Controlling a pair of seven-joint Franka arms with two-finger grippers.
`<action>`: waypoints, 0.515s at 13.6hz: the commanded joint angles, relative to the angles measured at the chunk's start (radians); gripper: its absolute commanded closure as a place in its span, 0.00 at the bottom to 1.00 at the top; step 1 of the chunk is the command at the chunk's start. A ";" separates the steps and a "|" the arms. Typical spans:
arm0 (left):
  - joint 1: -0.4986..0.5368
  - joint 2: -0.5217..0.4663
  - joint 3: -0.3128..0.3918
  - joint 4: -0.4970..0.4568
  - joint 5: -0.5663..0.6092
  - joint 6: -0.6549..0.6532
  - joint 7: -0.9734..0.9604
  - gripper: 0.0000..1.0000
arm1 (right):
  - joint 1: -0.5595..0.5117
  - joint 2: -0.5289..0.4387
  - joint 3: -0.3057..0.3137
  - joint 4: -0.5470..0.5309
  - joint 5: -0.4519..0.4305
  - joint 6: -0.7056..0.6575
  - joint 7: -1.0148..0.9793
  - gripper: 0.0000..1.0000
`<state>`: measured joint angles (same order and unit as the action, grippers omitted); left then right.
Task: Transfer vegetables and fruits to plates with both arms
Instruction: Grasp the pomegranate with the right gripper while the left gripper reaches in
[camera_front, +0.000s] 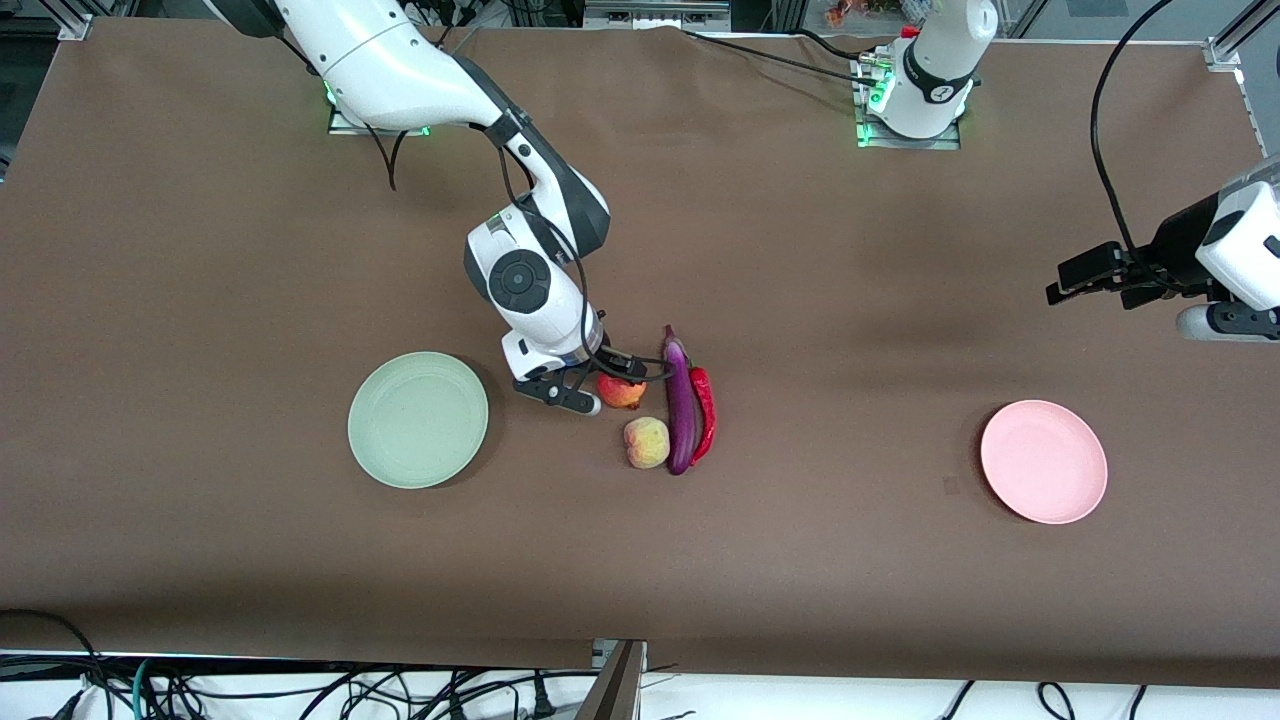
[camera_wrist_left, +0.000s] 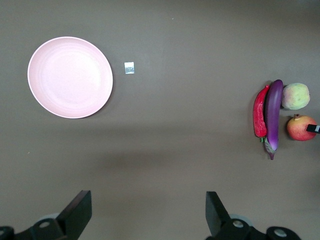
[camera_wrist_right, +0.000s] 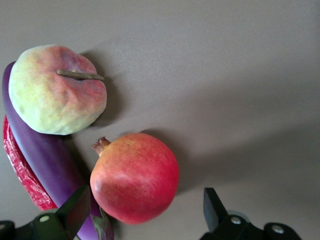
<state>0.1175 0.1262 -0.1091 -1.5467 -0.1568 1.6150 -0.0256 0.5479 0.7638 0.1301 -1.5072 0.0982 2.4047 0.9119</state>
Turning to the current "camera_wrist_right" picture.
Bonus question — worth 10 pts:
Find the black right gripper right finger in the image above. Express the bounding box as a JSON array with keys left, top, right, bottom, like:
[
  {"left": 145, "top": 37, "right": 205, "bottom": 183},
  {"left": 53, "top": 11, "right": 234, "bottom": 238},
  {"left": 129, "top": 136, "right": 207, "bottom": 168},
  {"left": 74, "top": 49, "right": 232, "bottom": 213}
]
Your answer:
[{"left": 199, "top": 187, "right": 303, "bottom": 240}]

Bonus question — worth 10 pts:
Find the red chili pepper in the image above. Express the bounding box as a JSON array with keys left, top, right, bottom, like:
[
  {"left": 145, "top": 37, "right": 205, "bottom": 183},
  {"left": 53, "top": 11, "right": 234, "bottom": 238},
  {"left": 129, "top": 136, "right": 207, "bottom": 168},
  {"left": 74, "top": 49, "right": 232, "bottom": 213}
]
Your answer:
[{"left": 2, "top": 114, "right": 58, "bottom": 211}]

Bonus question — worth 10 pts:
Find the red pomegranate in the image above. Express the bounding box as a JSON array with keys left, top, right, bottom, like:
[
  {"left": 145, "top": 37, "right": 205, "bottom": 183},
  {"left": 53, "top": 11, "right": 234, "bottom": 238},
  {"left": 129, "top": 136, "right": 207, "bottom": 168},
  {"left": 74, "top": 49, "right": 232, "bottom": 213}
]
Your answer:
[{"left": 89, "top": 132, "right": 180, "bottom": 225}]

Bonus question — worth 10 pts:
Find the brown table cloth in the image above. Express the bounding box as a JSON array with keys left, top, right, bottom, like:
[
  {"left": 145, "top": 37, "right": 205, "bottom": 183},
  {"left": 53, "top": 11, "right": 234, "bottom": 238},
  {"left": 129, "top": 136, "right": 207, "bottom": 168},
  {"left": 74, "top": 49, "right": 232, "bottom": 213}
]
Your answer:
[{"left": 0, "top": 0, "right": 320, "bottom": 240}]

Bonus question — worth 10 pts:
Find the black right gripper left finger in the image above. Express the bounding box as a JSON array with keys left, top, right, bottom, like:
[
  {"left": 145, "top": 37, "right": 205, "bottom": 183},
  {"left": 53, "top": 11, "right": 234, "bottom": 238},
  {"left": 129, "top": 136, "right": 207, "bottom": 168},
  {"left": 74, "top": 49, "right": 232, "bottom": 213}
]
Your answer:
[{"left": 14, "top": 185, "right": 91, "bottom": 240}]

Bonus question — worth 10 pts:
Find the yellow-red peach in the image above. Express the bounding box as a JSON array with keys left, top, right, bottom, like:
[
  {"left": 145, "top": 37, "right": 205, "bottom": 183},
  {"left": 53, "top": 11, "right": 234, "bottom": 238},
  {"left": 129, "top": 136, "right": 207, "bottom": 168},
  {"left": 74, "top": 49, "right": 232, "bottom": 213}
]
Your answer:
[{"left": 8, "top": 44, "right": 108, "bottom": 136}]

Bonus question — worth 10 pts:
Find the purple eggplant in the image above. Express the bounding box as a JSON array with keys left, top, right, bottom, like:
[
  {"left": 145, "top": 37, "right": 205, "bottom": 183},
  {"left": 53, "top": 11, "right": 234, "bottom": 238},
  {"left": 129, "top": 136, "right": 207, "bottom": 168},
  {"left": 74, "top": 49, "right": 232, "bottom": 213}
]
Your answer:
[{"left": 1, "top": 61, "right": 115, "bottom": 240}]

